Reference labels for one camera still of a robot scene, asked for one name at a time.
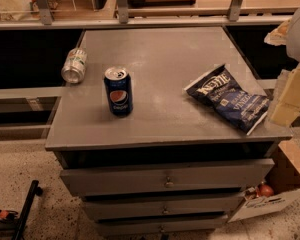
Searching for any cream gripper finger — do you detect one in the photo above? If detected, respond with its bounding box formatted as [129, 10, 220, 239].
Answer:
[264, 20, 290, 46]
[269, 64, 300, 127]

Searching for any blue pepsi can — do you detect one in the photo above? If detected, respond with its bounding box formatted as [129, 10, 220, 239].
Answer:
[104, 67, 133, 116]

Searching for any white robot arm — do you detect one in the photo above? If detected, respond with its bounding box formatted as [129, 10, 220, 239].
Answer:
[264, 7, 300, 127]

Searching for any silver green soda can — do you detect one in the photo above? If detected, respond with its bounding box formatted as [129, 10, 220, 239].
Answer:
[61, 48, 87, 84]

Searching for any blue kettle chips bag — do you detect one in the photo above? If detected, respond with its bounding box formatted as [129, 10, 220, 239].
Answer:
[184, 65, 270, 135]

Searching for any cardboard box on floor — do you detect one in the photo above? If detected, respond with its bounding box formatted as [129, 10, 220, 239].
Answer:
[230, 140, 300, 222]

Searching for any top grey drawer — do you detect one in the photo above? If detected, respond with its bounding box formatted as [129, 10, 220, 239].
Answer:
[60, 159, 274, 196]

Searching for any grey drawer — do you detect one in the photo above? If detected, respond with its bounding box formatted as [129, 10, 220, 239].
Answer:
[60, 159, 274, 196]
[83, 194, 243, 220]
[97, 215, 228, 236]

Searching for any red onion in box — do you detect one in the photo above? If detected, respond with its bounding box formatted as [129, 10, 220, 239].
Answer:
[258, 184, 274, 197]

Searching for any middle grey drawer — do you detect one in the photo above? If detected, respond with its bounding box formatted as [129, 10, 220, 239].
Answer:
[83, 194, 243, 220]

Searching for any grey drawer cabinet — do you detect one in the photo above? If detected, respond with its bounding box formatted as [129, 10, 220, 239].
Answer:
[46, 27, 290, 226]

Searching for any bottom grey drawer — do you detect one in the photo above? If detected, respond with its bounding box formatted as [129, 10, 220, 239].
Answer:
[97, 215, 228, 236]

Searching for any black stand leg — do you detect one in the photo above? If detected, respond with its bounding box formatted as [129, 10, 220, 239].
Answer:
[11, 180, 43, 240]

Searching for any metal shelf rail frame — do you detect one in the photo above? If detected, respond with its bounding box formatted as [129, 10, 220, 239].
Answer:
[0, 0, 300, 30]

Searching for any orange black cable clamp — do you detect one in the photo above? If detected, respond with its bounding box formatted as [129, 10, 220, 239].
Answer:
[0, 209, 18, 223]

